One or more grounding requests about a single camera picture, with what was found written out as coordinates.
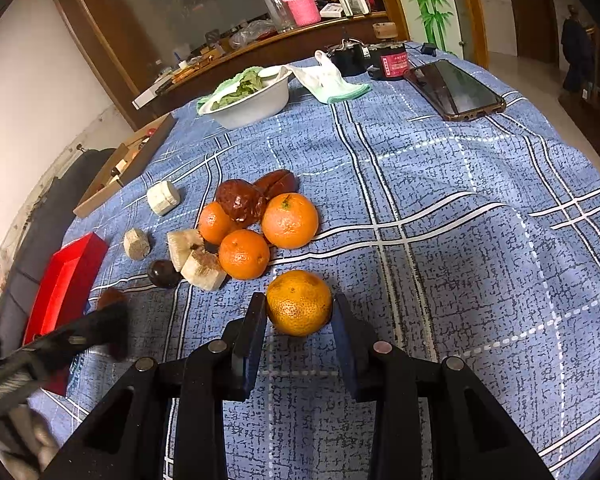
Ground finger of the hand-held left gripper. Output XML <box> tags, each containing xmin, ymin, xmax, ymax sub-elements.
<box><xmin>27</xmin><ymin>302</ymin><xmax>130</xmax><ymax>363</ymax></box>

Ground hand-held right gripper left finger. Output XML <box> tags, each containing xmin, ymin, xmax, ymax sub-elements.
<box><xmin>42</xmin><ymin>292</ymin><xmax>269</xmax><ymax>480</ymax></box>

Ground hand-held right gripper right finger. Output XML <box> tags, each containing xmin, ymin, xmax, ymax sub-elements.
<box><xmin>331</xmin><ymin>292</ymin><xmax>556</xmax><ymax>480</ymax></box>

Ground yellowish orange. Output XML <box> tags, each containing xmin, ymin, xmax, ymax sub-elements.
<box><xmin>266</xmin><ymin>269</ymin><xmax>334</xmax><ymax>337</ymax></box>

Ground red tray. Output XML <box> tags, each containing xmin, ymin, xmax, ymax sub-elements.
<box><xmin>22</xmin><ymin>232</ymin><xmax>110</xmax><ymax>396</ymax></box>

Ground dark round plum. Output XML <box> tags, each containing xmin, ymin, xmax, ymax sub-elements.
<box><xmin>147</xmin><ymin>259</ymin><xmax>183</xmax><ymax>290</ymax></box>

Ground small banana piece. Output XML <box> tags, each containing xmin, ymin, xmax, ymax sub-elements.
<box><xmin>123</xmin><ymin>228</ymin><xmax>151</xmax><ymax>261</ymax></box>

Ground peeled banana piece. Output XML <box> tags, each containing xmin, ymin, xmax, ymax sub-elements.
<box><xmin>181</xmin><ymin>249</ymin><xmax>229</xmax><ymax>292</ymax></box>
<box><xmin>167</xmin><ymin>228</ymin><xmax>206</xmax><ymax>272</ymax></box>

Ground medium orange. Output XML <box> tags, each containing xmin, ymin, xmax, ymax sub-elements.
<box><xmin>218</xmin><ymin>229</ymin><xmax>272</xmax><ymax>281</ymax></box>

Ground small orange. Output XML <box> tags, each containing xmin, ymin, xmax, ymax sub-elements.
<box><xmin>198</xmin><ymin>201</ymin><xmax>237</xmax><ymax>245</ymax></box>

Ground large orange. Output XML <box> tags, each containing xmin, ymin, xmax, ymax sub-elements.
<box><xmin>261</xmin><ymin>192</ymin><xmax>320</xmax><ymax>250</ymax></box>

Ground wrinkled dark red fruit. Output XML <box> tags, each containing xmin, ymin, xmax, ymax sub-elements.
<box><xmin>215</xmin><ymin>178</ymin><xmax>268</xmax><ymax>223</ymax></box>

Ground split dark red fruit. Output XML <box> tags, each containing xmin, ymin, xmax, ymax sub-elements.
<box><xmin>252</xmin><ymin>170</ymin><xmax>299</xmax><ymax>200</ymax></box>

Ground blue plaid tablecloth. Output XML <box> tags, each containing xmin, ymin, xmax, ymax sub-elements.
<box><xmin>27</xmin><ymin>35</ymin><xmax>600</xmax><ymax>480</ymax></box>

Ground black sofa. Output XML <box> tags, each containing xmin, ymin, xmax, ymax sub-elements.
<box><xmin>0</xmin><ymin>147</ymin><xmax>116</xmax><ymax>346</ymax></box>

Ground round white banana piece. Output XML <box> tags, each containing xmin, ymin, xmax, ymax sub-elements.
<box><xmin>146</xmin><ymin>181</ymin><xmax>182</xmax><ymax>217</ymax></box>

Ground cardboard box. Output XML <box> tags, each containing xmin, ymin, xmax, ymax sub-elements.
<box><xmin>73</xmin><ymin>112</ymin><xmax>177</xmax><ymax>219</ymax></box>

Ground white flat box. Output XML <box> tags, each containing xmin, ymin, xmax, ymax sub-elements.
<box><xmin>131</xmin><ymin>82</ymin><xmax>168</xmax><ymax>110</ymax></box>

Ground white bowl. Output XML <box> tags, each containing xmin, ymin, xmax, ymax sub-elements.
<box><xmin>196</xmin><ymin>66</ymin><xmax>292</xmax><ymax>131</ymax></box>

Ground green leafy vegetables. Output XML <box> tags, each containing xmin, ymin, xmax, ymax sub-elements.
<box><xmin>212</xmin><ymin>67</ymin><xmax>263</xmax><ymax>108</ymax></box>

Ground white cloth with green edge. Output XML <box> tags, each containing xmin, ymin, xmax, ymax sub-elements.
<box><xmin>285</xmin><ymin>50</ymin><xmax>372</xmax><ymax>106</ymax></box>

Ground wooden counter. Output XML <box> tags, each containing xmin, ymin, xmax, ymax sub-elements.
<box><xmin>130</xmin><ymin>10</ymin><xmax>411</xmax><ymax>117</ymax></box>

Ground smartphone in brown case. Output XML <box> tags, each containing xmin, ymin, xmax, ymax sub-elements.
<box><xmin>402</xmin><ymin>59</ymin><xmax>507</xmax><ymax>122</ymax></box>

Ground black device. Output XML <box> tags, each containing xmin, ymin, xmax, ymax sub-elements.
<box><xmin>329</xmin><ymin>42</ymin><xmax>372</xmax><ymax>78</ymax></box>

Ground black jar with red label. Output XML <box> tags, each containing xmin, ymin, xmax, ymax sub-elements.
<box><xmin>369</xmin><ymin>42</ymin><xmax>411</xmax><ymax>81</ymax></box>

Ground clear plastic bag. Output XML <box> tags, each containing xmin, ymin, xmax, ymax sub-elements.
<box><xmin>228</xmin><ymin>20</ymin><xmax>277</xmax><ymax>50</ymax></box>

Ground clear glass jar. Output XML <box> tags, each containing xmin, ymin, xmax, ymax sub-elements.
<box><xmin>264</xmin><ymin>0</ymin><xmax>296</xmax><ymax>33</ymax></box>

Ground pink cup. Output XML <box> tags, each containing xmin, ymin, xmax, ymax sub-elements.
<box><xmin>281</xmin><ymin>0</ymin><xmax>322</xmax><ymax>28</ymax></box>

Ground bamboo print panel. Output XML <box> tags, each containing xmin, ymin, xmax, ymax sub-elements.
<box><xmin>402</xmin><ymin>0</ymin><xmax>463</xmax><ymax>53</ymax></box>

